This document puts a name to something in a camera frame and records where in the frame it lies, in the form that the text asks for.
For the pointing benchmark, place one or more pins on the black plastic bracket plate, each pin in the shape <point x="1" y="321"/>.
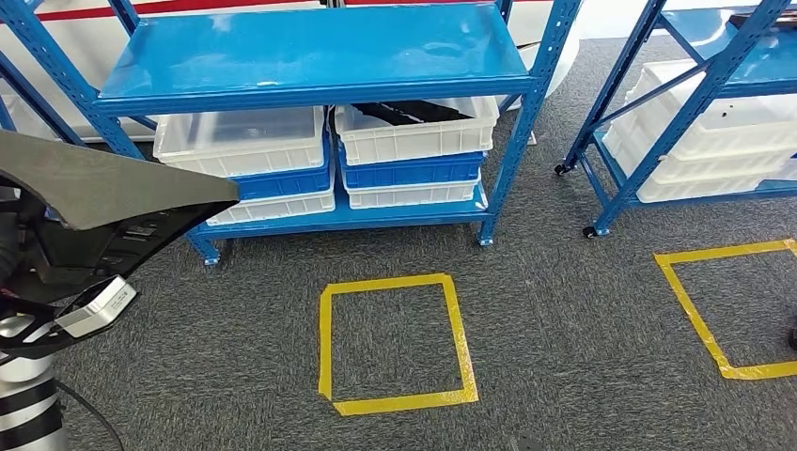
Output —
<point x="112" y="180"/>

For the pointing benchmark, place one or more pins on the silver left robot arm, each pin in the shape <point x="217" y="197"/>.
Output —
<point x="25" y="398"/>

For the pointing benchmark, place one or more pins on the black plastic part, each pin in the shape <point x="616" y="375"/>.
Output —
<point x="766" y="20"/>

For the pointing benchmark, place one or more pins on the white plastic crate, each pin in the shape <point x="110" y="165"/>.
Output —
<point x="417" y="143"/>
<point x="747" y="137"/>
<point x="697" y="187"/>
<point x="411" y="196"/>
<point x="236" y="155"/>
<point x="274" y="210"/>

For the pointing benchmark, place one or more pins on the blue plastic crate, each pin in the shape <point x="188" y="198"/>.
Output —
<point x="411" y="171"/>
<point x="280" y="187"/>

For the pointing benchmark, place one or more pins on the black plastic trim piece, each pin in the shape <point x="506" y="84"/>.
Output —
<point x="411" y="111"/>

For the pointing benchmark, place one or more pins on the yellow floor tape square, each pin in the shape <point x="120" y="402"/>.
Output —
<point x="327" y="342"/>
<point x="691" y="305"/>

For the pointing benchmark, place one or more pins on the white car with red stripe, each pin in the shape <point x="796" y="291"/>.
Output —
<point x="84" y="37"/>

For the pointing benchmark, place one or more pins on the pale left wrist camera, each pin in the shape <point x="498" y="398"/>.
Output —
<point x="99" y="308"/>

